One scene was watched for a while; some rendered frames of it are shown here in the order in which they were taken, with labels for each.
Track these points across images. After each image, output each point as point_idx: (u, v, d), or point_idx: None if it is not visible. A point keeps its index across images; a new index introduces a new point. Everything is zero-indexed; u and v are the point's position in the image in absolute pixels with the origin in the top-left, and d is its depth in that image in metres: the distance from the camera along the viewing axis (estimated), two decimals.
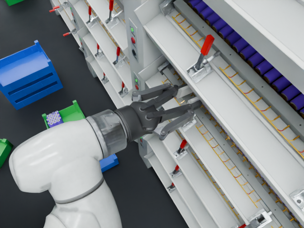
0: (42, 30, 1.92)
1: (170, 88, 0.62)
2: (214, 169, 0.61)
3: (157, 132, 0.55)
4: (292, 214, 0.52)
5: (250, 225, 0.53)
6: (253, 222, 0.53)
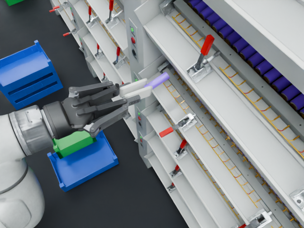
0: (42, 30, 1.92)
1: (111, 87, 0.60)
2: (214, 169, 0.61)
3: (87, 129, 0.53)
4: (292, 214, 0.52)
5: (250, 225, 0.53)
6: (253, 222, 0.53)
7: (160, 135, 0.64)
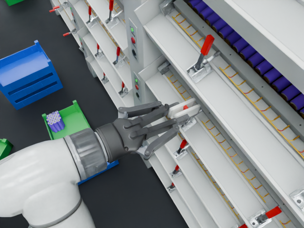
0: (42, 30, 1.92)
1: None
2: (214, 169, 0.61)
3: (119, 117, 0.57)
4: None
5: (263, 216, 0.52)
6: (261, 217, 0.53)
7: (186, 107, 0.59)
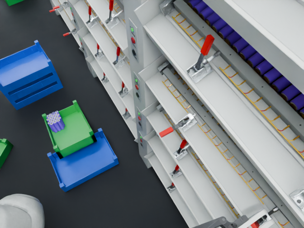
0: (42, 30, 1.92)
1: None
2: (214, 169, 0.61)
3: None
4: None
5: (257, 220, 0.52)
6: (257, 220, 0.52)
7: (160, 135, 0.64)
